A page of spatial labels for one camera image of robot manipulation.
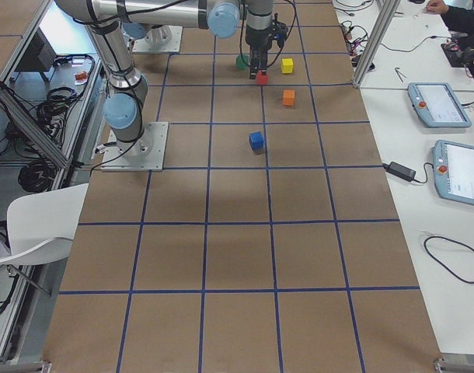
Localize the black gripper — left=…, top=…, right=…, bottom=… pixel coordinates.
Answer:
left=246, top=23, right=272, bottom=77

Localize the red wooden block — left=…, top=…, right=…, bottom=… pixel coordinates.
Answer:
left=255, top=70, right=269, bottom=86

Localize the green wooden block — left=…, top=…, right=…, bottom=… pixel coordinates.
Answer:
left=235, top=54, right=249, bottom=70

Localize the yellow wooden block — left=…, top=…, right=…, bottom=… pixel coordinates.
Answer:
left=281, top=58, right=295, bottom=75

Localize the orange wooden block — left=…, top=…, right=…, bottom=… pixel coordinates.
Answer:
left=282, top=89, right=295, bottom=107

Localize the blue wooden block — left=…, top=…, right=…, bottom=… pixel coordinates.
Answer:
left=249, top=131, right=265, bottom=152

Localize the person's hand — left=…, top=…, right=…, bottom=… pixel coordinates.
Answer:
left=425, top=0, right=450, bottom=15

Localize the metal allen key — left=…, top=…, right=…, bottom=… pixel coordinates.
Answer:
left=394, top=67, right=406, bottom=82

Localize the orange snack packet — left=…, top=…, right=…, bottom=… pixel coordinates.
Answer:
left=75, top=71, right=88, bottom=82

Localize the far blue teach pendant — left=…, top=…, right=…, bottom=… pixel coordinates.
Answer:
left=407, top=82, right=472, bottom=128

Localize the blue teach pendant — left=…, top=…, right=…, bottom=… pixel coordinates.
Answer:
left=407, top=82, right=472, bottom=128
left=432, top=140, right=474, bottom=206

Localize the brown grid paper mat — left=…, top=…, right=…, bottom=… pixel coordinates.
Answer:
left=43, top=1, right=440, bottom=372

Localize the black power adapter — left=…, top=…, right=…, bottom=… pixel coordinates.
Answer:
left=382, top=162, right=416, bottom=182

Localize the black electronic device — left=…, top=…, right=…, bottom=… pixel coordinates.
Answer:
left=441, top=41, right=474, bottom=68

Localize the near blue teach pendant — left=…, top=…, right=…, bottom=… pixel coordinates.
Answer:
left=432, top=140, right=474, bottom=206

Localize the white chair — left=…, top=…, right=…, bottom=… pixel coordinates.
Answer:
left=0, top=183, right=89, bottom=266

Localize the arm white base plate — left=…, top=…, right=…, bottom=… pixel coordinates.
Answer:
left=131, top=25, right=183, bottom=54
left=100, top=121, right=169, bottom=172

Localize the aluminium frame post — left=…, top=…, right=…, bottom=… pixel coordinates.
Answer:
left=352, top=0, right=400, bottom=89

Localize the black coiled cable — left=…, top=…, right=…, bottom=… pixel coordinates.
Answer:
left=17, top=158, right=59, bottom=193

